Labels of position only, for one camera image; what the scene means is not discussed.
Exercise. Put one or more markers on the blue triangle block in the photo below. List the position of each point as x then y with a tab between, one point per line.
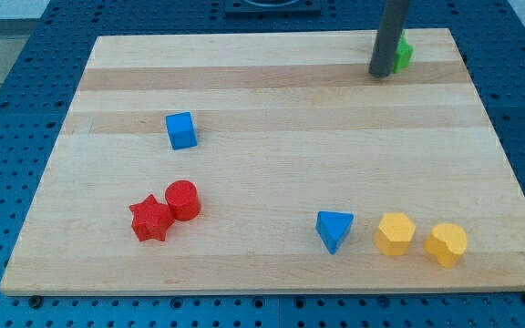
333	227

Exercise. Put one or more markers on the yellow hexagon block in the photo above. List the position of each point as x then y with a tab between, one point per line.
394	234

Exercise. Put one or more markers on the wooden board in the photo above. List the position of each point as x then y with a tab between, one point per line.
287	125

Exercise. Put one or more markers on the yellow heart block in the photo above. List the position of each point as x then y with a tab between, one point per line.
447	242

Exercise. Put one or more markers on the red star block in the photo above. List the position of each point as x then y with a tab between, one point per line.
151	219

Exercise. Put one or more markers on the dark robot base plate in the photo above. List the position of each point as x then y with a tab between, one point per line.
271	7

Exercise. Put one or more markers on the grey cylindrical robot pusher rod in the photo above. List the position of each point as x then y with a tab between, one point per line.
388	37

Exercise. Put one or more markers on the red cylinder block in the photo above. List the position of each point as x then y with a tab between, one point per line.
183	200

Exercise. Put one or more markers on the blue cube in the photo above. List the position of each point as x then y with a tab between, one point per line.
181	131

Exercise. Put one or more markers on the green block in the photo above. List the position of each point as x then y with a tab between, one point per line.
403	56

